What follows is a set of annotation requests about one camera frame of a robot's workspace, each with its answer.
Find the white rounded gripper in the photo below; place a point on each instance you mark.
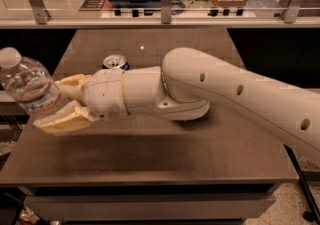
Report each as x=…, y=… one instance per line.
x=104, y=91

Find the clear plastic water bottle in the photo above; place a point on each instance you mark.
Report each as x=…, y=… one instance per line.
x=28, y=82

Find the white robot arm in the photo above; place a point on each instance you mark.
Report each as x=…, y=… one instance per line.
x=182, y=88

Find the blue soda can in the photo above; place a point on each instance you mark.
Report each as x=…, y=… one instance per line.
x=116, y=61

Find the left metal railing bracket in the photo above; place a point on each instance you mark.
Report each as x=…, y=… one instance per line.
x=41, y=14

